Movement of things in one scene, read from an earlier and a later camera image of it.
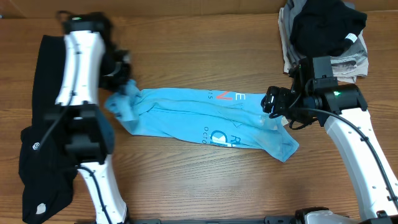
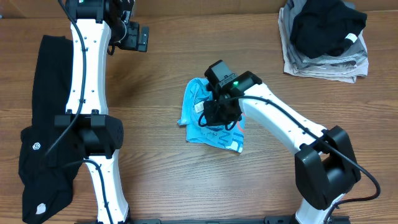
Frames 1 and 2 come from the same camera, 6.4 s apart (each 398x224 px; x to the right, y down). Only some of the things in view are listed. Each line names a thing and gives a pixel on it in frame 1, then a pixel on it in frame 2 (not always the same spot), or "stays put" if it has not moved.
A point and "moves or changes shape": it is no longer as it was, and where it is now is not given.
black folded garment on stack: [322, 28] stays put
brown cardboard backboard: [163, 9] stays put
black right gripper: [280, 109] → [212, 120]
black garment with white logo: [46, 177] stays put
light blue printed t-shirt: [203, 117] moves or changes shape
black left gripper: [115, 85] → [132, 43]
